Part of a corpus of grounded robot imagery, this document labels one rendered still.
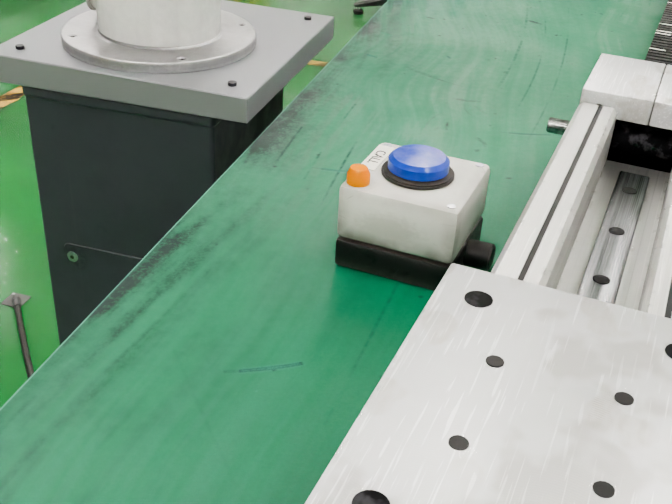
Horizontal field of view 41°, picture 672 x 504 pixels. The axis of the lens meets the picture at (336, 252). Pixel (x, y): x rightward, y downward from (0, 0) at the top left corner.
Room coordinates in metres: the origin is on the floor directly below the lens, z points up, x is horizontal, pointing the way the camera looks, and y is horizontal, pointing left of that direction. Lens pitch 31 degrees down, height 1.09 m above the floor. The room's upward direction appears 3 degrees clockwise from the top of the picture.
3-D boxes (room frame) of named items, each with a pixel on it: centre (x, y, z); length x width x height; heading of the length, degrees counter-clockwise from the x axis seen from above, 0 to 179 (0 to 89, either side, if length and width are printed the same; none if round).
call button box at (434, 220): (0.52, -0.06, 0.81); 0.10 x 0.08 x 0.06; 69
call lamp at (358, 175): (0.51, -0.01, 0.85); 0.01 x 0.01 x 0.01
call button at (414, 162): (0.53, -0.05, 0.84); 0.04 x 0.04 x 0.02
